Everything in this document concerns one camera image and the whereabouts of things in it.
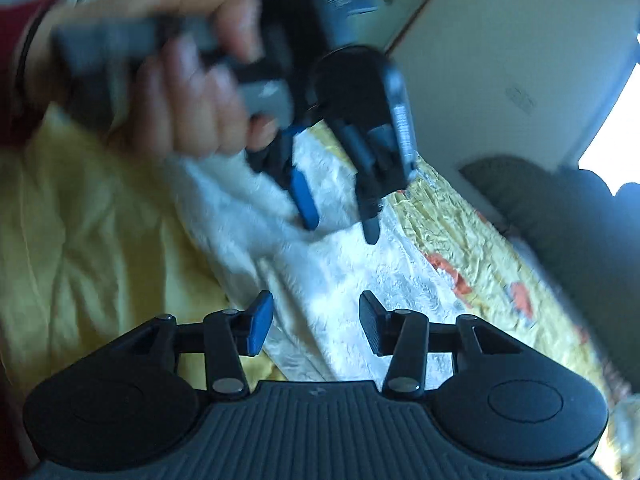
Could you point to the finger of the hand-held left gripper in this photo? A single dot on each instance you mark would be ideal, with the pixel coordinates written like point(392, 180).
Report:
point(370, 215)
point(302, 200)

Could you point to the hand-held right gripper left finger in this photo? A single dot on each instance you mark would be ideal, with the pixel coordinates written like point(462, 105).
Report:
point(260, 322)

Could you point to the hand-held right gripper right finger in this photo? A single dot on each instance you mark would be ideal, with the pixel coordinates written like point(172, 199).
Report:
point(372, 322)

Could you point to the white embossed pants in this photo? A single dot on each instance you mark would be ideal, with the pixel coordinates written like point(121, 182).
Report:
point(330, 285)

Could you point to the person's left hand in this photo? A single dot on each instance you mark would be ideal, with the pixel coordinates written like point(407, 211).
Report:
point(195, 110)

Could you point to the grey pillow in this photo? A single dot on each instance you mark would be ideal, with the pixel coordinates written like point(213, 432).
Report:
point(565, 220)

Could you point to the yellow printed quilt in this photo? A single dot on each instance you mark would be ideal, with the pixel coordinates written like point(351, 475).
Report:
point(75, 260)

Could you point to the bright window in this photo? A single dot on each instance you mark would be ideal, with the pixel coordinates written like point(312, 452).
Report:
point(612, 157)

